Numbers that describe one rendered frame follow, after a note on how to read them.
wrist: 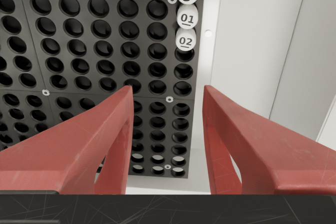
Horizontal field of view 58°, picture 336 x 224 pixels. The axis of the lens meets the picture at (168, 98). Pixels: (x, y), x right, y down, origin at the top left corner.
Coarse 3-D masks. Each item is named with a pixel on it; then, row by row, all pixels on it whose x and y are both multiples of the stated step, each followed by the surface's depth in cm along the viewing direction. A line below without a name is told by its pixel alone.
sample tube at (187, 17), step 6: (180, 6) 18; (186, 6) 17; (192, 6) 18; (180, 12) 17; (186, 12) 17; (192, 12) 17; (180, 18) 17; (186, 18) 17; (192, 18) 17; (180, 24) 18; (186, 24) 18; (192, 24) 17
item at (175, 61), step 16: (176, 0) 18; (176, 16) 19; (176, 48) 20; (192, 48) 20; (176, 64) 20; (192, 64) 20; (176, 80) 21; (192, 80) 21; (176, 96) 22; (192, 96) 22; (176, 112) 23; (192, 112) 23; (176, 128) 24; (176, 176) 27
